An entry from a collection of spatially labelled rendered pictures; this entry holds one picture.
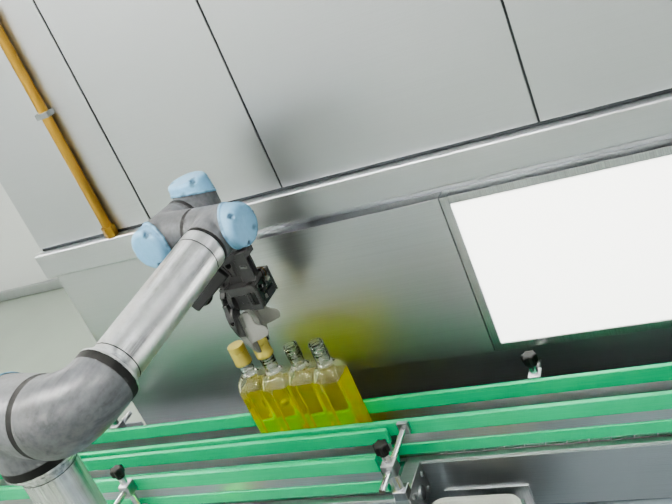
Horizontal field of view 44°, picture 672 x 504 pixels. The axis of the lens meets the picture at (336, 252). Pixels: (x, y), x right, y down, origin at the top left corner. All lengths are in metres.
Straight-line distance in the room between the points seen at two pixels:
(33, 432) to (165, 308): 0.24
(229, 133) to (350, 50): 0.30
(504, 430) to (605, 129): 0.56
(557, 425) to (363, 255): 0.47
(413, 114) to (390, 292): 0.36
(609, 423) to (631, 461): 0.07
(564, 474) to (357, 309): 0.49
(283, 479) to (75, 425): 0.62
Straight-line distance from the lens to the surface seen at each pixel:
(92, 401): 1.14
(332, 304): 1.68
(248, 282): 1.53
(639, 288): 1.55
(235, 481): 1.72
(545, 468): 1.58
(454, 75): 1.43
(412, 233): 1.54
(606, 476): 1.58
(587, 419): 1.52
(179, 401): 2.07
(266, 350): 1.63
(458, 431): 1.59
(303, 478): 1.64
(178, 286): 1.24
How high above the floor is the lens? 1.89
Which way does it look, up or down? 23 degrees down
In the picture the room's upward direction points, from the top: 24 degrees counter-clockwise
